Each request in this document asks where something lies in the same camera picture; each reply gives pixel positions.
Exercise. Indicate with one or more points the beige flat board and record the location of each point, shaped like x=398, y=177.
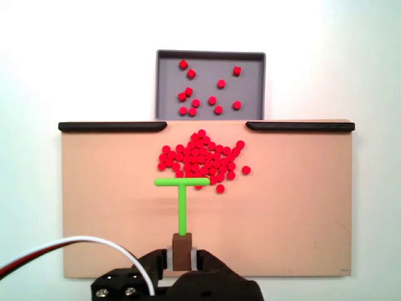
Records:
x=109, y=203

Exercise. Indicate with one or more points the grey rectangular tray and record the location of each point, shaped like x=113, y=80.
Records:
x=250, y=91

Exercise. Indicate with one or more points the black edge rail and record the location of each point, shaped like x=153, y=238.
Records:
x=300, y=126
x=109, y=126

